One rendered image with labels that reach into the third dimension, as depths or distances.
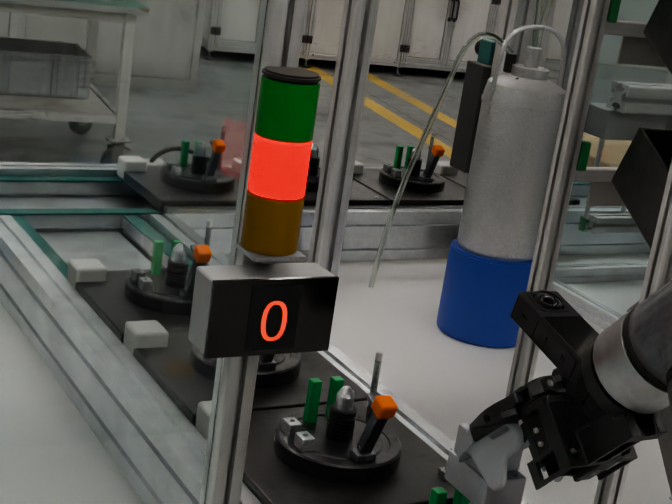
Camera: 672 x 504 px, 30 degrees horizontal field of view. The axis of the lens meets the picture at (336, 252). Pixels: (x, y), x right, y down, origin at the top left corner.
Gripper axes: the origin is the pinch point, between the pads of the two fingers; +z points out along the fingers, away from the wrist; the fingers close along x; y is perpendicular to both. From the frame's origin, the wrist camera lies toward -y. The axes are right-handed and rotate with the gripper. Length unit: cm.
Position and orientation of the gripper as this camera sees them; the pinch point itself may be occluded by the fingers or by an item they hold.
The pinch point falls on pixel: (488, 443)
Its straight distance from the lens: 115.9
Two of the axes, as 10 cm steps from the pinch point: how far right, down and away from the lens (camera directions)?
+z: -4.2, 4.9, 7.6
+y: 2.6, 8.7, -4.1
